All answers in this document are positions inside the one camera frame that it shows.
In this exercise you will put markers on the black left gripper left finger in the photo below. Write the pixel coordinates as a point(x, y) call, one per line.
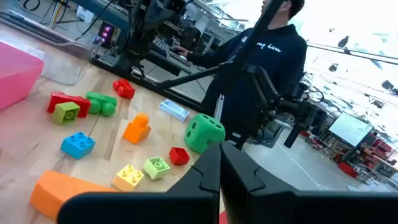
point(186, 205)

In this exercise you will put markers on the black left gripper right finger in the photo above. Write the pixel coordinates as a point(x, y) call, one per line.
point(264, 205)

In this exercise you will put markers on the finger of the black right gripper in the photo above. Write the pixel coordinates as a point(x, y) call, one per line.
point(293, 135)

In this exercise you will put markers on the small red square block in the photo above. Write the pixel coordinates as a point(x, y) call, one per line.
point(179, 156)

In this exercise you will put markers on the green foam die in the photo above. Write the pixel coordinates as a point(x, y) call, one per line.
point(202, 133)

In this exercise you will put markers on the orange block with round stud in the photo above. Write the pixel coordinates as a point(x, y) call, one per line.
point(136, 130)

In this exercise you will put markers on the blue playing card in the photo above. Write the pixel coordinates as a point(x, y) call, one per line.
point(174, 109)

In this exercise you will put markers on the red block with round studs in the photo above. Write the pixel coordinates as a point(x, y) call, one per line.
point(124, 89)

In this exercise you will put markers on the green block with round studs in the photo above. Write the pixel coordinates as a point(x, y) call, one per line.
point(101, 104)

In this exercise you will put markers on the large orange sloped block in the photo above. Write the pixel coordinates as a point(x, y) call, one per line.
point(53, 193)

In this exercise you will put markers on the small pale green block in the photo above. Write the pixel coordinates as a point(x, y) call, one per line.
point(156, 168)

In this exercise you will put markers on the lit computer monitor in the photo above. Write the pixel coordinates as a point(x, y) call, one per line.
point(349, 128)

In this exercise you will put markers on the pale yellow square block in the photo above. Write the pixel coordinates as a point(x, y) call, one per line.
point(127, 178)

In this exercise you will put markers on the person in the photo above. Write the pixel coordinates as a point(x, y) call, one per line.
point(273, 53)

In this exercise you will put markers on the blue four-stud block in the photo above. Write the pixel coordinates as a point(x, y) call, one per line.
point(77, 146)

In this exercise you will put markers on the small olive green block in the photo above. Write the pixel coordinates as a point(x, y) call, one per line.
point(65, 113)

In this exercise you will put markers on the black keyboard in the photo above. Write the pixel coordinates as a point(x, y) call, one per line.
point(160, 46)

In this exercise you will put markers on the long red toy block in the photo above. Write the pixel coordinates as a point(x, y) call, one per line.
point(60, 97)

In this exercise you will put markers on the clear plastic bin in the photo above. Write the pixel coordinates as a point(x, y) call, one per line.
point(68, 62)

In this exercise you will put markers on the black device with pink lights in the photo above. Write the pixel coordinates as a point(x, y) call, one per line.
point(105, 33)

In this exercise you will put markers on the pink plastic bin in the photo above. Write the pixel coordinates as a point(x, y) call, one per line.
point(15, 74)

